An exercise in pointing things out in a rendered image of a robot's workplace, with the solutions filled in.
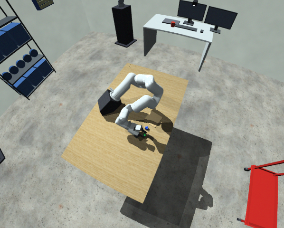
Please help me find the brown mat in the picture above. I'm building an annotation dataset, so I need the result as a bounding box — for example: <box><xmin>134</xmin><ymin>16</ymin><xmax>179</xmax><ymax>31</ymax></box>
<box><xmin>144</xmin><ymin>111</ymin><xmax>162</xmax><ymax>128</ymax></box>

